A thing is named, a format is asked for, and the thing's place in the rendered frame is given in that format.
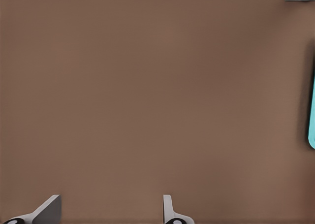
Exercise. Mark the pale blue-green tray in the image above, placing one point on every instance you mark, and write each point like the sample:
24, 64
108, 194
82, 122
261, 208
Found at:
312, 120

